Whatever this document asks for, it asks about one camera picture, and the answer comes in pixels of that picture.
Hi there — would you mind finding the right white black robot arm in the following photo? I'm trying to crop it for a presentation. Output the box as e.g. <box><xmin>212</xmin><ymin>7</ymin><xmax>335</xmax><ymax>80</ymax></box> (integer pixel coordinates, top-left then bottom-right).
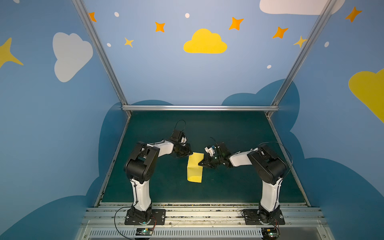
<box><xmin>198</xmin><ymin>142</ymin><xmax>289</xmax><ymax>225</ymax></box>

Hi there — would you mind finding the rear aluminium frame crossbar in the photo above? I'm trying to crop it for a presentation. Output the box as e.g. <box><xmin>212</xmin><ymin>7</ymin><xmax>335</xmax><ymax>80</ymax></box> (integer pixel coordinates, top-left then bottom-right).
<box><xmin>122</xmin><ymin>105</ymin><xmax>279</xmax><ymax>112</ymax></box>

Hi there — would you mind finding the front aluminium rail bed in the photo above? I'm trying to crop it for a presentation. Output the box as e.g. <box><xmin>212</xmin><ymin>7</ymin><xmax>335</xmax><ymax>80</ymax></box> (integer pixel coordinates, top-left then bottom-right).
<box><xmin>76</xmin><ymin>203</ymin><xmax>335</xmax><ymax>240</ymax></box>

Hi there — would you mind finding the left aluminium frame post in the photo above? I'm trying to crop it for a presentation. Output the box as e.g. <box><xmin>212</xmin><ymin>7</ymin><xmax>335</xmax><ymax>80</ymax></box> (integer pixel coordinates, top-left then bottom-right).
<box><xmin>72</xmin><ymin>0</ymin><xmax>128</xmax><ymax>107</ymax></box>

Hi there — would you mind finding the left green circuit board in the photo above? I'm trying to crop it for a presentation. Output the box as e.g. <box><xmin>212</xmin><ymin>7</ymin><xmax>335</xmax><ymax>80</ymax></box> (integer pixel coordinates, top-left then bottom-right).
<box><xmin>136</xmin><ymin>228</ymin><xmax>154</xmax><ymax>236</ymax></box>

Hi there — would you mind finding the right green circuit board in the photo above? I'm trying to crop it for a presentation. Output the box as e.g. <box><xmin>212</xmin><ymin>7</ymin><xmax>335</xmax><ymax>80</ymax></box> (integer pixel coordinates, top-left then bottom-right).
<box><xmin>262</xmin><ymin>228</ymin><xmax>279</xmax><ymax>240</ymax></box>

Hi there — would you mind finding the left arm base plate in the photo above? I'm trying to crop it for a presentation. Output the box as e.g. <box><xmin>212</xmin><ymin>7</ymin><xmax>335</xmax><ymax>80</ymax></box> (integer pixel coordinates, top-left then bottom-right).
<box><xmin>124</xmin><ymin>208</ymin><xmax>167</xmax><ymax>226</ymax></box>

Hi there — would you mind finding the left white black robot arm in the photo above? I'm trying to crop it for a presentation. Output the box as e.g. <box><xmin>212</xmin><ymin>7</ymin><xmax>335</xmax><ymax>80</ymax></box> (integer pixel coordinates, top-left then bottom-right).
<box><xmin>124</xmin><ymin>137</ymin><xmax>193</xmax><ymax>225</ymax></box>

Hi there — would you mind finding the white slotted cable duct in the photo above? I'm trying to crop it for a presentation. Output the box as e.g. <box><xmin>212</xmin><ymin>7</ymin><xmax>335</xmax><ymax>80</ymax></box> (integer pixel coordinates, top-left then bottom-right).
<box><xmin>88</xmin><ymin>228</ymin><xmax>263</xmax><ymax>239</ymax></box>

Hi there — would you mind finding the right aluminium frame post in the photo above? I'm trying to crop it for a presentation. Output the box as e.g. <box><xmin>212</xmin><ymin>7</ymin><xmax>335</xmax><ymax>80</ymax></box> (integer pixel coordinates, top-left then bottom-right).
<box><xmin>271</xmin><ymin>0</ymin><xmax>338</xmax><ymax>109</ymax></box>

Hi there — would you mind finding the green circuit board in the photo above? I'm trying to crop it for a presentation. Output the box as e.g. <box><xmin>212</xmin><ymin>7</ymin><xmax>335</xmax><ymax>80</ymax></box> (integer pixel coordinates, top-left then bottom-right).
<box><xmin>136</xmin><ymin>228</ymin><xmax>154</xmax><ymax>236</ymax></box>
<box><xmin>262</xmin><ymin>228</ymin><xmax>279</xmax><ymax>240</ymax></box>

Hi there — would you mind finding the yellow square paper sheet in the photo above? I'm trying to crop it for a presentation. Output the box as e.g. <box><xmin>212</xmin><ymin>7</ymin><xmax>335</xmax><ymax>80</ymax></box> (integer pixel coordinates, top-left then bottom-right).
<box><xmin>187</xmin><ymin>153</ymin><xmax>204</xmax><ymax>183</ymax></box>

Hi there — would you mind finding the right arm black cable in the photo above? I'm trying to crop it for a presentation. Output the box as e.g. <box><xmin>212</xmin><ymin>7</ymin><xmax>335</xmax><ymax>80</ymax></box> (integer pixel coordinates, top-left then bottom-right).
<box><xmin>239</xmin><ymin>141</ymin><xmax>293</xmax><ymax>233</ymax></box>

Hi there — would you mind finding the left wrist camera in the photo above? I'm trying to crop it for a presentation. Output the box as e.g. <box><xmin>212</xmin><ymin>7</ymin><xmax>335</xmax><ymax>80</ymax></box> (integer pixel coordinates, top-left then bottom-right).
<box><xmin>170</xmin><ymin>129</ymin><xmax>187</xmax><ymax>145</ymax></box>

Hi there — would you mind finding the aluminium frame post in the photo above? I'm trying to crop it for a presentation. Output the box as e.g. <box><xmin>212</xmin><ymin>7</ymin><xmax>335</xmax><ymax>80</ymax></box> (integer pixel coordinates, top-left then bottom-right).
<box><xmin>271</xmin><ymin>0</ymin><xmax>338</xmax><ymax>109</ymax></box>
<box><xmin>72</xmin><ymin>0</ymin><xmax>128</xmax><ymax>107</ymax></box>

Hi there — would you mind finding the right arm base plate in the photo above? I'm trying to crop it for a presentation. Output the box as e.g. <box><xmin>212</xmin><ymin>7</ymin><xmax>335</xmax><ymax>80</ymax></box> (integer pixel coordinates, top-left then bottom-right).
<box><xmin>241</xmin><ymin>209</ymin><xmax>286</xmax><ymax>225</ymax></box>

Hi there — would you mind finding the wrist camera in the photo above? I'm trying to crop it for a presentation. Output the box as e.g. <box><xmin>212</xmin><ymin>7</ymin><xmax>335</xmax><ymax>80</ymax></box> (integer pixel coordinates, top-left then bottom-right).
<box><xmin>170</xmin><ymin>129</ymin><xmax>187</xmax><ymax>145</ymax></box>
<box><xmin>205</xmin><ymin>142</ymin><xmax>229</xmax><ymax>157</ymax></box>

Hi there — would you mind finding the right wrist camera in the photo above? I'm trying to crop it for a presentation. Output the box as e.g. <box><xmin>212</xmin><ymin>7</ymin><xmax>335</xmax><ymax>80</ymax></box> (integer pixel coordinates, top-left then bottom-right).
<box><xmin>205</xmin><ymin>142</ymin><xmax>229</xmax><ymax>157</ymax></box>

